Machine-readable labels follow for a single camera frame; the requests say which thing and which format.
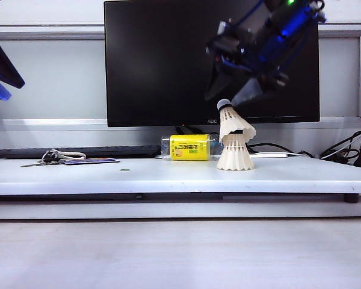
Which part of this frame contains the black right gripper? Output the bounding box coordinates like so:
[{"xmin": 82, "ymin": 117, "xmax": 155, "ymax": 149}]
[{"xmin": 205, "ymin": 25, "xmax": 289, "ymax": 107}]

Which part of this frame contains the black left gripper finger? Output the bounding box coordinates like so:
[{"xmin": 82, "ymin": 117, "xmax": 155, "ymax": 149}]
[{"xmin": 0, "ymin": 25, "xmax": 26, "ymax": 89}]

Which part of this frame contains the white feather shuttlecock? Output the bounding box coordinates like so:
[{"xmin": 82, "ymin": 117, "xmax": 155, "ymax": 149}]
[
  {"xmin": 216, "ymin": 132, "xmax": 255, "ymax": 172},
  {"xmin": 217, "ymin": 98, "xmax": 256, "ymax": 143}
]

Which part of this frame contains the black computer keyboard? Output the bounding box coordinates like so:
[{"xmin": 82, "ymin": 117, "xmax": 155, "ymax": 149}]
[{"xmin": 0, "ymin": 145, "xmax": 162, "ymax": 160}]

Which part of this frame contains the yellow label plastic bottle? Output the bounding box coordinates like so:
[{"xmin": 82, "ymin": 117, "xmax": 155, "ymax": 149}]
[{"xmin": 161, "ymin": 134, "xmax": 225, "ymax": 162}]

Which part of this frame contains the white flat device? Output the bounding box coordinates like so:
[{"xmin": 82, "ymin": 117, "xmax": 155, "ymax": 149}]
[{"xmin": 252, "ymin": 152, "xmax": 289, "ymax": 159}]

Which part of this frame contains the black computer monitor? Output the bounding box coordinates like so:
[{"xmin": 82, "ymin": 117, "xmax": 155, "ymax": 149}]
[{"xmin": 103, "ymin": 0, "xmax": 321, "ymax": 128}]

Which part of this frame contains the metal key bunch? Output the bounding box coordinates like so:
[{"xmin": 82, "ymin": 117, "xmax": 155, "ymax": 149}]
[{"xmin": 20, "ymin": 149, "xmax": 63, "ymax": 168}]

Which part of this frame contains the white raised desk board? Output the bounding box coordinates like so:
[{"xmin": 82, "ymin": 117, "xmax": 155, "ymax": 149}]
[{"xmin": 0, "ymin": 156, "xmax": 361, "ymax": 196}]

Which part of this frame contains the blue key tag card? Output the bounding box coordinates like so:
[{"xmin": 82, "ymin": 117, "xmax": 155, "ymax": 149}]
[{"xmin": 61, "ymin": 157, "xmax": 121, "ymax": 166}]

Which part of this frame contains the aluminium partition frame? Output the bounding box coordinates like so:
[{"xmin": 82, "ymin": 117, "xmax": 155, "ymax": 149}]
[{"xmin": 0, "ymin": 19, "xmax": 361, "ymax": 132}]

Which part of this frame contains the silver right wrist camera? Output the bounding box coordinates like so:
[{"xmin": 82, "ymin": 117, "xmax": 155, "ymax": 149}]
[{"xmin": 217, "ymin": 19, "xmax": 238, "ymax": 37}]

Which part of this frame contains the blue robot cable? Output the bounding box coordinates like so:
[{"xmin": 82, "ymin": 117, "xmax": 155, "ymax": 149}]
[{"xmin": 234, "ymin": 0, "xmax": 265, "ymax": 25}]

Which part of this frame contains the white braided rope lanyard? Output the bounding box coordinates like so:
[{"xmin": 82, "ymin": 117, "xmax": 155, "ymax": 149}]
[{"xmin": 55, "ymin": 151, "xmax": 87, "ymax": 161}]

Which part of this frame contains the white cable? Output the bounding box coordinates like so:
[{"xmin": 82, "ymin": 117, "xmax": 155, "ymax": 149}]
[{"xmin": 320, "ymin": 126, "xmax": 361, "ymax": 160}]

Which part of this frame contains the black looped cable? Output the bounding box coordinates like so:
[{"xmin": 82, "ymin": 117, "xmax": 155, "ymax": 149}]
[{"xmin": 318, "ymin": 129, "xmax": 361, "ymax": 161}]

